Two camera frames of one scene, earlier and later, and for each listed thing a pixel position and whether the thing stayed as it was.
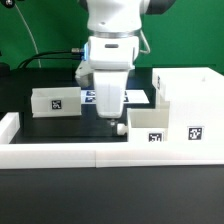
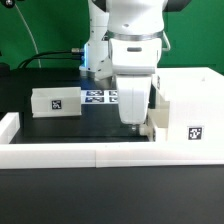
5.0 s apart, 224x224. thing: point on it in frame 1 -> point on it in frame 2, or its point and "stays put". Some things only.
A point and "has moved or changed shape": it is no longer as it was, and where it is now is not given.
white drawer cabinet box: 195,97 stays put
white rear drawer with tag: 56,101 stays put
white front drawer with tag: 148,125 has moved or changed shape
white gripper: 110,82 -> 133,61
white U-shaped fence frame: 100,154 stays put
